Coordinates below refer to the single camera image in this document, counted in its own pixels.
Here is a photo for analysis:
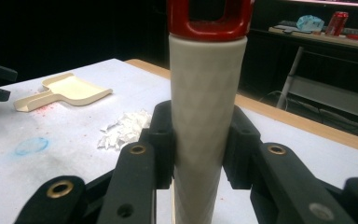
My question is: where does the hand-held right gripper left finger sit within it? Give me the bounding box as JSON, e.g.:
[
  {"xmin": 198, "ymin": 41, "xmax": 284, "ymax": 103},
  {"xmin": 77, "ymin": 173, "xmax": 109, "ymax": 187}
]
[{"xmin": 139, "ymin": 100, "xmax": 177, "ymax": 190}]

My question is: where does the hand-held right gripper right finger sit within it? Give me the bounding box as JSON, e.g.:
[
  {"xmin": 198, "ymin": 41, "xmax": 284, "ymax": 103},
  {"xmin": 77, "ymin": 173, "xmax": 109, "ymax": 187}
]
[{"xmin": 223, "ymin": 105, "xmax": 262, "ymax": 190}]

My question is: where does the white brush handle red loop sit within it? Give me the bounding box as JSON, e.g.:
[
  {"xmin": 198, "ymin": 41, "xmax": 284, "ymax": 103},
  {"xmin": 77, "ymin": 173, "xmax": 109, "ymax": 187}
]
[{"xmin": 166, "ymin": 0, "xmax": 255, "ymax": 224}]

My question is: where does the cream plastic dustpan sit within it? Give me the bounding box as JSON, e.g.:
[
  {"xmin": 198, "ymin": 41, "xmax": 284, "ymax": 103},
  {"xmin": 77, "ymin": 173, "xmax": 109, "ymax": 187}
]
[{"xmin": 12, "ymin": 72, "xmax": 114, "ymax": 113}]

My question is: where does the pile of white paper scraps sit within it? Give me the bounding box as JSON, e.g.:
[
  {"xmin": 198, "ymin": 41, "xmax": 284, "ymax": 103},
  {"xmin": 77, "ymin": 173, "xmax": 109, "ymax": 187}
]
[{"xmin": 97, "ymin": 108, "xmax": 153, "ymax": 151}]

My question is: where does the white metal stand leg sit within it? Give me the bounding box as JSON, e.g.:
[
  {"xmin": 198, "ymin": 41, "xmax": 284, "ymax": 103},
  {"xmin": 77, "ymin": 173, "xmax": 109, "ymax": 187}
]
[{"xmin": 275, "ymin": 46, "xmax": 306, "ymax": 110}]

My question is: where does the grey shelf board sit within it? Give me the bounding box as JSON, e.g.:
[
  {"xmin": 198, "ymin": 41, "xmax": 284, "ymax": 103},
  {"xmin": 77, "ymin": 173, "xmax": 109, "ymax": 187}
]
[{"xmin": 286, "ymin": 74, "xmax": 358, "ymax": 123}]

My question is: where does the dark keyboard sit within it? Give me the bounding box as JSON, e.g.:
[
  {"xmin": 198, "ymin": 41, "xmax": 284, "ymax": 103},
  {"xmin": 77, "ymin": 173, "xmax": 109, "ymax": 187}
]
[{"xmin": 277, "ymin": 20, "xmax": 300, "ymax": 30}]

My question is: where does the crumpled blue plastic bag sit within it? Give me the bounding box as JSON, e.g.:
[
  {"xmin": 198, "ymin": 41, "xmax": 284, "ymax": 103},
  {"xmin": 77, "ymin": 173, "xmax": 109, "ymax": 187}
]
[{"xmin": 296, "ymin": 14, "xmax": 325, "ymax": 33}]

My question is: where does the wooden desk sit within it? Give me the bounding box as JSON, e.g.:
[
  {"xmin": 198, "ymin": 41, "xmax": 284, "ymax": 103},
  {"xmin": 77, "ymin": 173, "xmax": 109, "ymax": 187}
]
[{"xmin": 268, "ymin": 25, "xmax": 358, "ymax": 52}]

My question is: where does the red soda can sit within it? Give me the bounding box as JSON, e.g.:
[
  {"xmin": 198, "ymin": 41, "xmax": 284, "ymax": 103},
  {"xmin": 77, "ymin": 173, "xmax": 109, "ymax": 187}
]
[{"xmin": 324, "ymin": 11, "xmax": 350, "ymax": 37}]

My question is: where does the black floor cable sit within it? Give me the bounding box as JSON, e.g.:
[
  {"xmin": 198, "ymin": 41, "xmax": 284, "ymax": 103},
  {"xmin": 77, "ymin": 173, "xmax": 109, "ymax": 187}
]
[{"xmin": 259, "ymin": 90, "xmax": 358, "ymax": 136}]

